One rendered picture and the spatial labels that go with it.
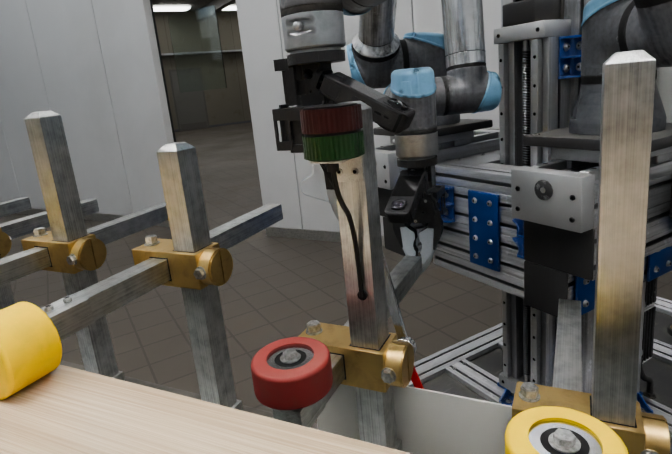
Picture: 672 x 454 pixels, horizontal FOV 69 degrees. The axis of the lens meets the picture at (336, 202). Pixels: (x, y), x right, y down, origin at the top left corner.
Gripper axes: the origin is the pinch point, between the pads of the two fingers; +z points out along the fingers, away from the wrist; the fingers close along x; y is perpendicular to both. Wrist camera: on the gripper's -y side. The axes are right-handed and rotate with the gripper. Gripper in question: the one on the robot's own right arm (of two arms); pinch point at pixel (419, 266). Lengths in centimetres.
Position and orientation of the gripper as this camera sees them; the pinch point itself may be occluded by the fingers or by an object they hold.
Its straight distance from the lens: 92.0
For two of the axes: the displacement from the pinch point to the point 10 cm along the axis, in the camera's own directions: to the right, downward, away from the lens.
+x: -9.0, -0.2, 4.4
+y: 4.3, -2.5, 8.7
